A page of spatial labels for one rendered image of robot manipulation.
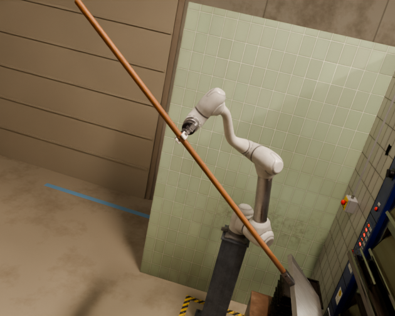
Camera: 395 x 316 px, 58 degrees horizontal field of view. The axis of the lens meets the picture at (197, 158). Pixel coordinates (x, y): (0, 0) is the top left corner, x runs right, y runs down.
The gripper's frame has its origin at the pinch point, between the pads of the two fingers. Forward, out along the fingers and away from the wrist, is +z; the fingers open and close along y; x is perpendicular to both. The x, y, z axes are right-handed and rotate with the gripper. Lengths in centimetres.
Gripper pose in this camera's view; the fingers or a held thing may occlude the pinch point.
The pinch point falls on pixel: (181, 137)
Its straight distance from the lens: 177.7
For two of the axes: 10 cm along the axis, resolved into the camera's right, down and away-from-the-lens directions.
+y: -7.8, 5.2, 3.5
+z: -1.8, 3.4, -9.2
